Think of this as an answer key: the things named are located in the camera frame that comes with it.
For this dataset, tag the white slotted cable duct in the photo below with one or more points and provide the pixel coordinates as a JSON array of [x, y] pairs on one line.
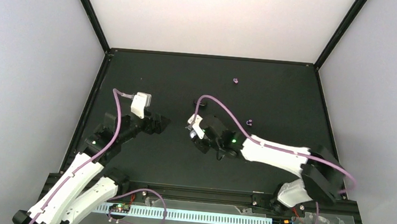
[[185, 215]]

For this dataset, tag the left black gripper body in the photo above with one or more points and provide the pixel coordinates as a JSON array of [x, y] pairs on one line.
[[148, 128]]

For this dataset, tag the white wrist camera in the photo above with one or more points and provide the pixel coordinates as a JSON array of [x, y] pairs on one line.
[[140, 101], [194, 125]]

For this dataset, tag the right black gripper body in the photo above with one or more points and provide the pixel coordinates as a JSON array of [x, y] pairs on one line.
[[203, 148]]

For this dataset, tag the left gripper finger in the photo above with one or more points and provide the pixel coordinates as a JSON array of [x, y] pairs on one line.
[[160, 127], [160, 118]]

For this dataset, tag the black front rail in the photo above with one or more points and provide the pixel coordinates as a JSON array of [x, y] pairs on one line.
[[238, 198]]

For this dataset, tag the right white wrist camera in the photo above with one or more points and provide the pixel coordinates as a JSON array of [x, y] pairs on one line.
[[194, 125]]

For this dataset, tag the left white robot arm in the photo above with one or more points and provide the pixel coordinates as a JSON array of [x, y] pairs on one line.
[[88, 182]]

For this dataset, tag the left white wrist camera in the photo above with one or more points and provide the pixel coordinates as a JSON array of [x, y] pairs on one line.
[[140, 101]]

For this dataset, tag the black earbud charging case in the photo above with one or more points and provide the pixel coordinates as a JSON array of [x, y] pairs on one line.
[[200, 104]]

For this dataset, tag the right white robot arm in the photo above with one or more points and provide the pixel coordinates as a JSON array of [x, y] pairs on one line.
[[318, 175]]

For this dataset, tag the small circuit board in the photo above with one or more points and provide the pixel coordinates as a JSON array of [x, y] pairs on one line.
[[119, 208]]

